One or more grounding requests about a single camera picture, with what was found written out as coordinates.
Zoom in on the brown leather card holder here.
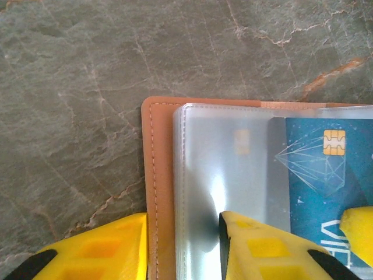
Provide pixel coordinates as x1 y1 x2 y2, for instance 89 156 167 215
141 96 373 280

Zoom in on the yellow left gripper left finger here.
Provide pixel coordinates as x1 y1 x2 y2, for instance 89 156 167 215
0 212 149 280

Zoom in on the blue diamond print credit card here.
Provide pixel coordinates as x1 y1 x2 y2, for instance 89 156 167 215
284 116 373 280

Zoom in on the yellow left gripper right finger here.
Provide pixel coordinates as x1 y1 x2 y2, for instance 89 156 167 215
218 211 362 280

